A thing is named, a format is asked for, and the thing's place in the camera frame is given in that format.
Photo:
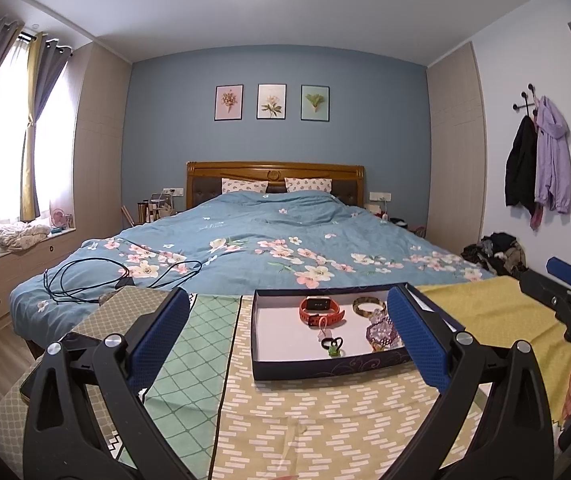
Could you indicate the wooden headboard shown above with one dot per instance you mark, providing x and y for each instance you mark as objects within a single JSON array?
[{"x": 275, "y": 169}]

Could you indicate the yellow curtain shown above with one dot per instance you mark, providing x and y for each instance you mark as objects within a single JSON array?
[{"x": 31, "y": 110}]

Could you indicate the pink flower framed picture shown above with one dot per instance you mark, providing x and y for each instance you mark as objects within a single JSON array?
[{"x": 229, "y": 103}]

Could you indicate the navy shallow cardboard box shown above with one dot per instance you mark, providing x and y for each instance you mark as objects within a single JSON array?
[{"x": 285, "y": 330}]

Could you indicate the cosmetics organizer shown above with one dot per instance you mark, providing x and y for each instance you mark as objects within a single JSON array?
[{"x": 158, "y": 207}]

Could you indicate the pink hanging garment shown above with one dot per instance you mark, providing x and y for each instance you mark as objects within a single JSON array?
[{"x": 536, "y": 217}]

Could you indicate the dark clothes pile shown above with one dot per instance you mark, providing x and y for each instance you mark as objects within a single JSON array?
[{"x": 495, "y": 252}]

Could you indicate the small yellow ornament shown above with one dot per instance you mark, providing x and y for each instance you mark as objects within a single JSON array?
[{"x": 379, "y": 346}]

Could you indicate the black wall coat rack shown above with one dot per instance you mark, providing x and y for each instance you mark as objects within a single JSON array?
[{"x": 528, "y": 97}]

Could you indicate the purple jacket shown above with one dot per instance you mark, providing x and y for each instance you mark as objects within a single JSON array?
[{"x": 555, "y": 165}]

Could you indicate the beige window seat cabinet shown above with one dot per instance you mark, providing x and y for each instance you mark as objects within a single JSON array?
[{"x": 30, "y": 270}]

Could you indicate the orange smartwatch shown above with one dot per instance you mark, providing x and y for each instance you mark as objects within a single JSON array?
[{"x": 316, "y": 304}]

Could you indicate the patchwork patterned tablecloth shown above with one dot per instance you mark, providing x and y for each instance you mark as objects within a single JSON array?
[{"x": 275, "y": 425}]

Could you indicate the black jacket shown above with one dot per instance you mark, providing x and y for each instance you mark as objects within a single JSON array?
[{"x": 520, "y": 165}]

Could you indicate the green leaf framed picture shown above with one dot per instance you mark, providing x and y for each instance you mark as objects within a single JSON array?
[{"x": 315, "y": 103}]

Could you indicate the white flower framed picture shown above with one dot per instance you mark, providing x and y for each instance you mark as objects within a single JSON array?
[{"x": 271, "y": 101}]

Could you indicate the white patterned pillow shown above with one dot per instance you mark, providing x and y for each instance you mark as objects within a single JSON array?
[
  {"x": 308, "y": 184},
  {"x": 245, "y": 185}
]

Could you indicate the beige wardrobe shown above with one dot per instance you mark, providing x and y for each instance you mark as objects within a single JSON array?
[
  {"x": 455, "y": 150},
  {"x": 100, "y": 150}
]

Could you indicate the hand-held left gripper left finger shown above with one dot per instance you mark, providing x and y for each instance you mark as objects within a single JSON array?
[{"x": 160, "y": 340}]

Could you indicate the blue floral duvet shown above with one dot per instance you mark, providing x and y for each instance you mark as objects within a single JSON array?
[{"x": 265, "y": 230}]

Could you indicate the small pink fan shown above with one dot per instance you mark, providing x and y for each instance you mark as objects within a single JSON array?
[{"x": 60, "y": 219}]

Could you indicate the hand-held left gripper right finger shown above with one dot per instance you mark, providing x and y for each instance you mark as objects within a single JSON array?
[{"x": 415, "y": 340}]

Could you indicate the tortoiseshell bangle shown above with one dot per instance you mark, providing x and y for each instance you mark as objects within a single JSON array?
[{"x": 365, "y": 315}]

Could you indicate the white wall socket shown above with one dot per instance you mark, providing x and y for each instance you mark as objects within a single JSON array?
[
  {"x": 173, "y": 192},
  {"x": 380, "y": 195}
]

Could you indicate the cream laundry pile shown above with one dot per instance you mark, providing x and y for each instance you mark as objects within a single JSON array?
[{"x": 18, "y": 235}]

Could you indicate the pink stone charm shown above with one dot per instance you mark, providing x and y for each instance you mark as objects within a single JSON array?
[{"x": 324, "y": 334}]

